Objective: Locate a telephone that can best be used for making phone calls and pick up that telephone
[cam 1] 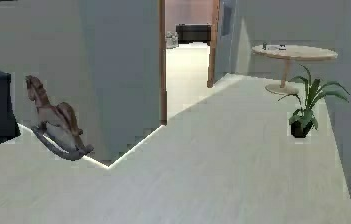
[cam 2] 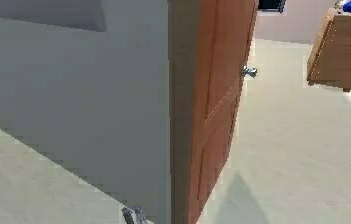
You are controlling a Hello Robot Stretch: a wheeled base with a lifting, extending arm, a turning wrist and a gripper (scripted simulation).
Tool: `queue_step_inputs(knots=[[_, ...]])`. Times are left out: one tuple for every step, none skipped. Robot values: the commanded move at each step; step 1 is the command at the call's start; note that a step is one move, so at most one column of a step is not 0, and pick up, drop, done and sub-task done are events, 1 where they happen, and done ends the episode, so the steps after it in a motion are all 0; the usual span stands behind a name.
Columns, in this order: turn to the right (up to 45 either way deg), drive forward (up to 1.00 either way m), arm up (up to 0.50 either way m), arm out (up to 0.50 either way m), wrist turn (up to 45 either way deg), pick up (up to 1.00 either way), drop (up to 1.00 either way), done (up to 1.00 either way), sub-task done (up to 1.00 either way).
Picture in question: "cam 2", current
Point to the blue vase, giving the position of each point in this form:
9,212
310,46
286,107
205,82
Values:
350,5

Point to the brown wooden cabinet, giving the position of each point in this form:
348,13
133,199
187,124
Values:
339,53

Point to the dark window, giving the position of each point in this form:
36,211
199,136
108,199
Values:
271,4

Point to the brown wooden room door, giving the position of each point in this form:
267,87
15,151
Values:
216,100

